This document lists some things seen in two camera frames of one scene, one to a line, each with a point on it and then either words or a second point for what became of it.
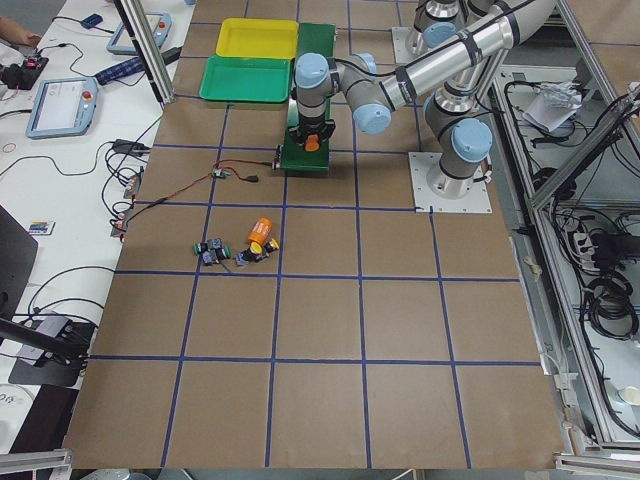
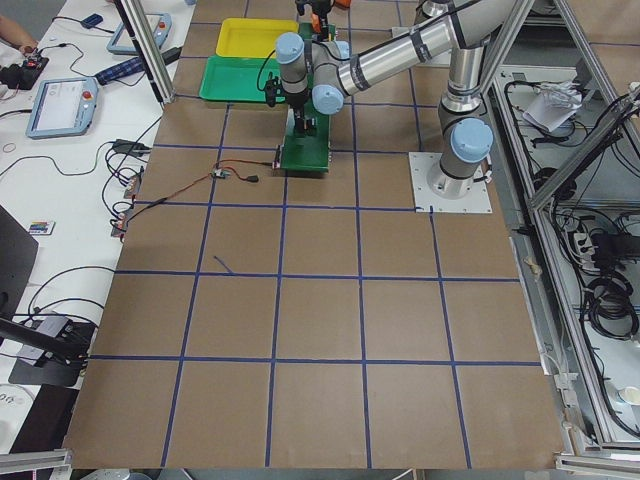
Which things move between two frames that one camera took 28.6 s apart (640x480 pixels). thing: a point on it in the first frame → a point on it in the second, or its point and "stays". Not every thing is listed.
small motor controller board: (220, 173) stays
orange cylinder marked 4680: (260, 230) → (316, 23)
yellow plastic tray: (259, 38) stays
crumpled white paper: (554, 104) stays
